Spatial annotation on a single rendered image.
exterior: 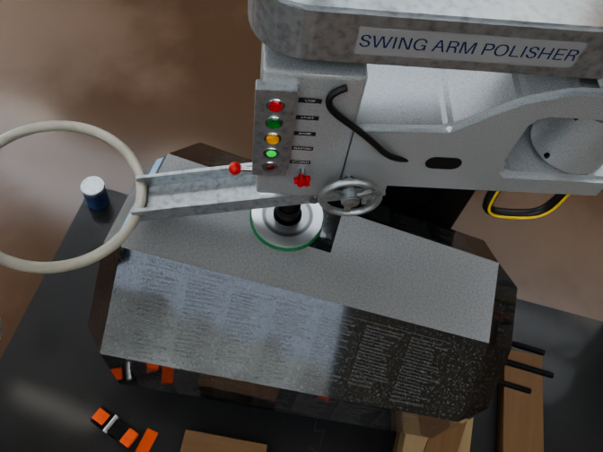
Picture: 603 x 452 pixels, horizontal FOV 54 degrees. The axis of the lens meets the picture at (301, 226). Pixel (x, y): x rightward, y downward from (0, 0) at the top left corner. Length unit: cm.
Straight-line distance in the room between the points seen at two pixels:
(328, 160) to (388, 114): 16
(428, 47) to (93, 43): 261
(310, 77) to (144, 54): 233
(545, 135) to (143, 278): 112
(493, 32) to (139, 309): 121
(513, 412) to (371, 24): 186
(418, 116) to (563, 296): 180
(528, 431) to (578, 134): 143
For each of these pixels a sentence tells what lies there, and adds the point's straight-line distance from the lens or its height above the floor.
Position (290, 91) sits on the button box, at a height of 154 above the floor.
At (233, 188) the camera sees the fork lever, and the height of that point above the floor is 99.
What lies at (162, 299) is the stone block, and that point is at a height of 76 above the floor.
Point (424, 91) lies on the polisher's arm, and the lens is 136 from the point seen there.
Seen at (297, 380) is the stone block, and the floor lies 66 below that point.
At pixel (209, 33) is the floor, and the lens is 349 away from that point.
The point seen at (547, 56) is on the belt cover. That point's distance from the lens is 118.
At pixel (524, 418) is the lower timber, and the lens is 259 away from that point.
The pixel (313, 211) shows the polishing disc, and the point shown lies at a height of 88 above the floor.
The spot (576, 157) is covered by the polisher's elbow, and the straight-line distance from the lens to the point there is 150.
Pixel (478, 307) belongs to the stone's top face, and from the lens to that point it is 177.
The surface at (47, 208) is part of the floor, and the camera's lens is 289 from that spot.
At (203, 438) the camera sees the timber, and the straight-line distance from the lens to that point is 228.
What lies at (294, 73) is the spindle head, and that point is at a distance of 113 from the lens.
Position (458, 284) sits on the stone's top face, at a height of 85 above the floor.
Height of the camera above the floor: 237
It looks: 60 degrees down
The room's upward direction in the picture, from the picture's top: 11 degrees clockwise
